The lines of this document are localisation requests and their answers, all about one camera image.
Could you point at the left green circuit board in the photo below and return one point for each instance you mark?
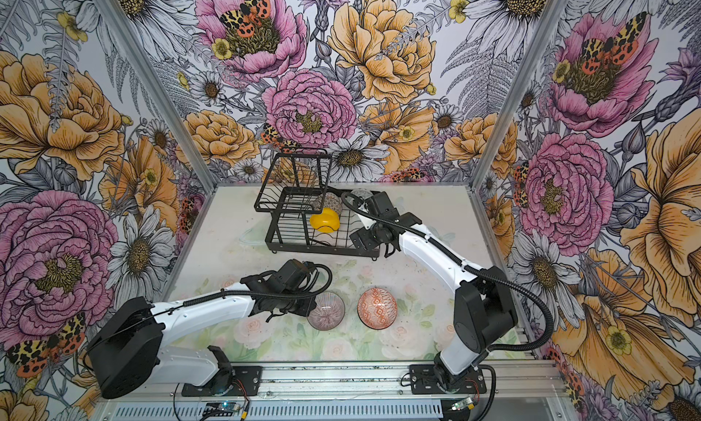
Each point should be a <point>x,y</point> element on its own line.
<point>224,409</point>

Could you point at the red orange patterned bowl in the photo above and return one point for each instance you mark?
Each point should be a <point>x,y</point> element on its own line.
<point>377,308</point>

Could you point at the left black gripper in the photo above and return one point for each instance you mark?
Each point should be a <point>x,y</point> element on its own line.
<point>307,306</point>

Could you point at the yellow bowl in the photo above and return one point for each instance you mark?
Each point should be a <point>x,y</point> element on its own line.
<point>326,222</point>

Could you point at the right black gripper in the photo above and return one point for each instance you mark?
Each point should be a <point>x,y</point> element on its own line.
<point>364,233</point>

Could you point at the brown dotted patterned bowl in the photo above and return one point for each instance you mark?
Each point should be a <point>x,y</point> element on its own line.
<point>333,202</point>

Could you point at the pink striped bowl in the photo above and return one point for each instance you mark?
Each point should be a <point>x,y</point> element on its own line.
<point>328,313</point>

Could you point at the green patterned bowl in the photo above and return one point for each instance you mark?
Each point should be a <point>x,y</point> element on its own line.
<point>362,193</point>

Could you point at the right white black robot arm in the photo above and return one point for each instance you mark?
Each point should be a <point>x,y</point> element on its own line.
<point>484,310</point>

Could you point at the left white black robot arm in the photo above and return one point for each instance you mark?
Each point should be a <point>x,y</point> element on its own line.
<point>137,346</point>

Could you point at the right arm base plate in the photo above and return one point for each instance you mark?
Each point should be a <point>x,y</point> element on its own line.
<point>430,379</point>

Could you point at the green circuit board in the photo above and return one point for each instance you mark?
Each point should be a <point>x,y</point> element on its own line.
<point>467,403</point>
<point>224,409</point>

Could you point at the right green circuit board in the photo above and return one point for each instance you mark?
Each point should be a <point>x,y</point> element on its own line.
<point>467,403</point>

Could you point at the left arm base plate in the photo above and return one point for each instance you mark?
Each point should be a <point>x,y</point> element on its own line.
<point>238,381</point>

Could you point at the aluminium front rail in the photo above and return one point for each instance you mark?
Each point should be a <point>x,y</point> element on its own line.
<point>341,381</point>

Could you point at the black wire dish rack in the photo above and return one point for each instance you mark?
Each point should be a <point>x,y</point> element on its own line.
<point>291,192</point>

